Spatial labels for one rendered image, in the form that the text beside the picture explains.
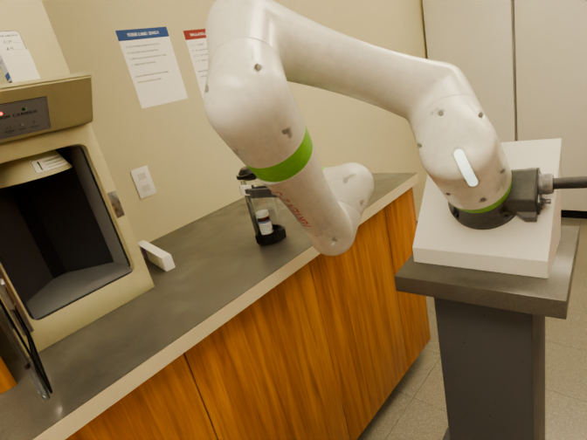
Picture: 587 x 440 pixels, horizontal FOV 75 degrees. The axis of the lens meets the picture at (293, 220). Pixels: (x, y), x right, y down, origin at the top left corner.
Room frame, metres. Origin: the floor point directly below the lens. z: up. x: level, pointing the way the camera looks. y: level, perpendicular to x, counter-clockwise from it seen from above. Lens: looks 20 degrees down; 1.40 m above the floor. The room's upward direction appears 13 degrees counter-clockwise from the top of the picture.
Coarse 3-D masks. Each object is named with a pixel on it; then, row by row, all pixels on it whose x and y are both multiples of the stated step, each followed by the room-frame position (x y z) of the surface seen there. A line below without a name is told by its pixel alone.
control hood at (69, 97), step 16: (32, 80) 0.85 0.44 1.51; (48, 80) 0.86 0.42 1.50; (64, 80) 0.88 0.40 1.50; (80, 80) 0.91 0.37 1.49; (0, 96) 0.81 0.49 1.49; (16, 96) 0.83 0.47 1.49; (32, 96) 0.85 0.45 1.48; (48, 96) 0.88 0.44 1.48; (64, 96) 0.90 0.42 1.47; (80, 96) 0.93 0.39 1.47; (64, 112) 0.92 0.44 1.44; (80, 112) 0.95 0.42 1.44; (48, 128) 0.91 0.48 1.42
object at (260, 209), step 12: (240, 180) 1.11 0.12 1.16; (252, 180) 1.10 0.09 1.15; (252, 204) 1.11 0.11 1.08; (264, 204) 1.10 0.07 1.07; (276, 204) 1.13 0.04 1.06; (252, 216) 1.12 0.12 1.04; (264, 216) 1.10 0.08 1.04; (276, 216) 1.12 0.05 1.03; (264, 228) 1.10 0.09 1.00; (276, 228) 1.11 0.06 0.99
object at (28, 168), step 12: (36, 156) 0.94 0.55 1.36; (48, 156) 0.96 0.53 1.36; (60, 156) 1.00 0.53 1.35; (0, 168) 0.92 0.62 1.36; (12, 168) 0.91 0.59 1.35; (24, 168) 0.91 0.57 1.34; (36, 168) 0.92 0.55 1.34; (48, 168) 0.94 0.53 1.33; (60, 168) 0.96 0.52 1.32; (0, 180) 0.91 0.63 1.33; (12, 180) 0.90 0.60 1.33; (24, 180) 0.90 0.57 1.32
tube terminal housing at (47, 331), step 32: (0, 0) 0.95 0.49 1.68; (32, 0) 0.99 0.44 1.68; (32, 32) 0.98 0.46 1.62; (64, 64) 1.00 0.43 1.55; (64, 128) 0.96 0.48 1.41; (0, 160) 0.87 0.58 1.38; (96, 160) 0.99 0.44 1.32; (128, 224) 1.00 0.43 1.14; (128, 256) 1.01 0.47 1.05; (128, 288) 0.96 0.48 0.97; (32, 320) 0.81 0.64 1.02; (64, 320) 0.85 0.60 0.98
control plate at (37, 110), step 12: (0, 108) 0.82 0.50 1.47; (12, 108) 0.84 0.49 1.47; (36, 108) 0.87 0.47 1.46; (0, 120) 0.83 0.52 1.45; (12, 120) 0.85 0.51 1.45; (24, 120) 0.87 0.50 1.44; (48, 120) 0.90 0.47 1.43; (0, 132) 0.84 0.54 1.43; (12, 132) 0.86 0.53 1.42; (24, 132) 0.88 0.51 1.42
